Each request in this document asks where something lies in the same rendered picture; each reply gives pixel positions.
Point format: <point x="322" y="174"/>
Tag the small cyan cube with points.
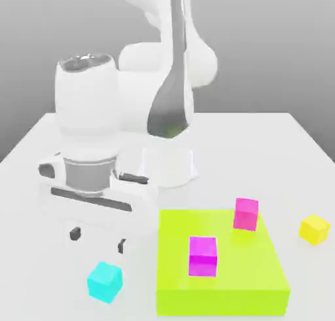
<point x="104" y="283"/>

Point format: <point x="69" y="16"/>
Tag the small yellow cube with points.
<point x="314" y="229"/>

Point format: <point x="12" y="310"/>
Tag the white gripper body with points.
<point x="91" y="200"/>

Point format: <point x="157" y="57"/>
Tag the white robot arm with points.
<point x="86" y="103"/>

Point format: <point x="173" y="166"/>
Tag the large lime green box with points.
<point x="235" y="294"/>

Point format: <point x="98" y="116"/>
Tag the small pink cube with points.
<point x="245" y="215"/>

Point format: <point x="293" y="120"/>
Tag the small magenta cube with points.
<point x="202" y="258"/>

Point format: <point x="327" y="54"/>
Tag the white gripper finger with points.
<point x="75" y="234"/>
<point x="121" y="246"/>

